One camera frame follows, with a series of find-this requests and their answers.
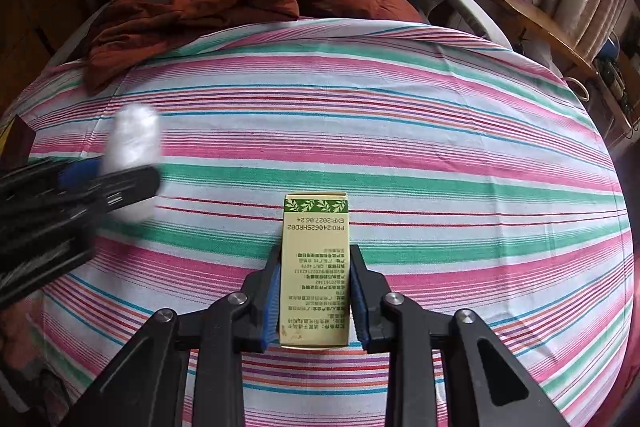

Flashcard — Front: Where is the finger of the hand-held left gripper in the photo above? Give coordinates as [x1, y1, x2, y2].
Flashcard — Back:
[0, 157, 105, 212]
[0, 164, 162, 308]

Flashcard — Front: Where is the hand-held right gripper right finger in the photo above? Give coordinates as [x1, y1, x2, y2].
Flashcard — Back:
[349, 244, 571, 427]

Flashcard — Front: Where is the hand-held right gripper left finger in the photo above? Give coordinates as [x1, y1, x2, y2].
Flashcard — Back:
[60, 244, 282, 427]

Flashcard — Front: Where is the white cotton pack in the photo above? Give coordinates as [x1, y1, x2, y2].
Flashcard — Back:
[102, 103, 162, 224]

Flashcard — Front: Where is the cream green carton box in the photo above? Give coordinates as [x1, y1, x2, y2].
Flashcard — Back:
[280, 191, 349, 349]

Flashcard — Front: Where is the wooden wardrobe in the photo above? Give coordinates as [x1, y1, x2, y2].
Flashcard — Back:
[0, 0, 101, 108]

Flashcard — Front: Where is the brown red blanket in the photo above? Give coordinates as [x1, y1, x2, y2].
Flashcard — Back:
[82, 0, 426, 95]

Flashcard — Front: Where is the wooden shelf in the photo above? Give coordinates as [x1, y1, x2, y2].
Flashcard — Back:
[447, 0, 598, 80]

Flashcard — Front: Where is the grey bed rail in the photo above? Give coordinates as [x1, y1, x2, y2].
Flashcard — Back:
[47, 2, 108, 68]
[427, 0, 513, 50]

